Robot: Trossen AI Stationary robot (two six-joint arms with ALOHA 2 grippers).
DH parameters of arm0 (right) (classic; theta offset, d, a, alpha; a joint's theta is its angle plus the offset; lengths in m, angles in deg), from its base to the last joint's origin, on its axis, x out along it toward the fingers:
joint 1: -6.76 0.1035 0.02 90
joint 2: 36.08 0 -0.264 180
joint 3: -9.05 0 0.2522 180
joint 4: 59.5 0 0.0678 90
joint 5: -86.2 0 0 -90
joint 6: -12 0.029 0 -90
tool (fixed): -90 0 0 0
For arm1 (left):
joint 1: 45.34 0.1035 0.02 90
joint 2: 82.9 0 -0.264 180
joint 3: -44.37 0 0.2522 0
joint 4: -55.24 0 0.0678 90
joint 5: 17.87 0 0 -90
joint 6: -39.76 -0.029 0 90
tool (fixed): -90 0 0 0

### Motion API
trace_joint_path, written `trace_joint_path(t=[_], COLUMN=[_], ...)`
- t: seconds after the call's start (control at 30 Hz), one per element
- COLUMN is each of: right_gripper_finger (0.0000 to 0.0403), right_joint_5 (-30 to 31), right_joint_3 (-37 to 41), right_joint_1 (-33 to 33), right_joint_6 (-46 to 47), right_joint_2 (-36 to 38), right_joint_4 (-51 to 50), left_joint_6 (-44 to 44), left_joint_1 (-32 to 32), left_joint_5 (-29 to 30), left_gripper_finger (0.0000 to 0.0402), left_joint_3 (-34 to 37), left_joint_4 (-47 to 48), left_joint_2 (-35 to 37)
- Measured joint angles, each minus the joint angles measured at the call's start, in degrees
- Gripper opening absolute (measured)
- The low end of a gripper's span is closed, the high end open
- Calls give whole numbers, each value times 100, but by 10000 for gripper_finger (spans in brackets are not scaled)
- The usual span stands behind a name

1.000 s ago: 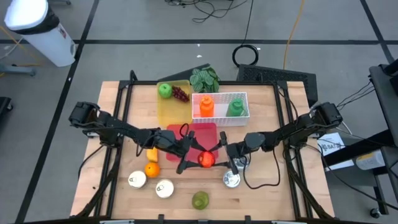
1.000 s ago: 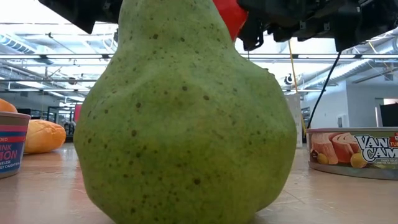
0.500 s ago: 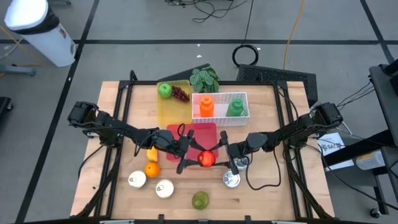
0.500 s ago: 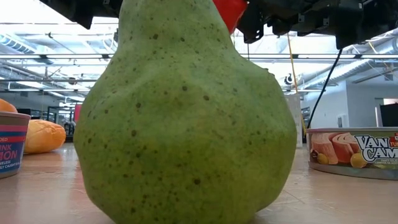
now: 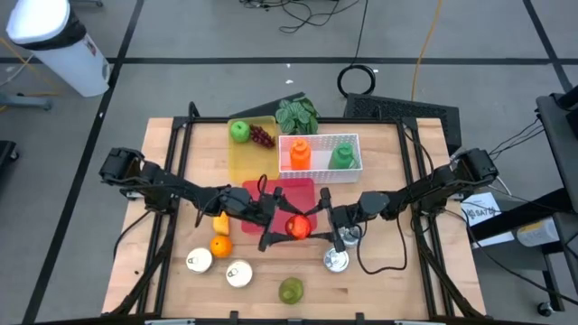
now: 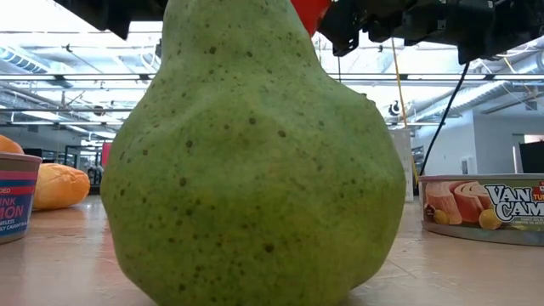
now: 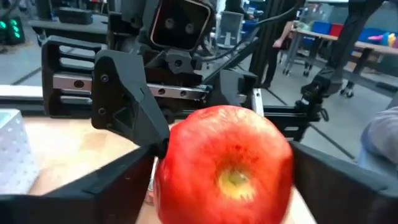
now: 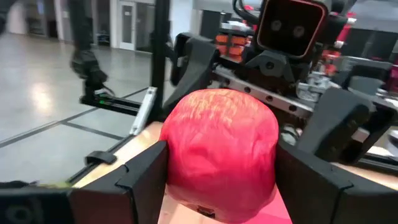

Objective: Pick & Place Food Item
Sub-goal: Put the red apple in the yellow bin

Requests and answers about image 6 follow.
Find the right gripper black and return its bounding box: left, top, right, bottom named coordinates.
left=317, top=0, right=502, bottom=65

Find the Van Camp's tuna can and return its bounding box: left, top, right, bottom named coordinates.
left=418, top=173, right=544, bottom=247

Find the orange fruit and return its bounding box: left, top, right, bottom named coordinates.
left=0, top=134, right=26, bottom=156

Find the pink salmon can blue label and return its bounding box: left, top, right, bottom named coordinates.
left=0, top=151, right=43, bottom=246

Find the black monitor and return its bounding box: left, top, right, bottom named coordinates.
left=518, top=141, right=544, bottom=174

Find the yellow cable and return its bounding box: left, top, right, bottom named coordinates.
left=389, top=37, right=420, bottom=184

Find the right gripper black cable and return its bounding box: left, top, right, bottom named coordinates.
left=418, top=62, right=471, bottom=176

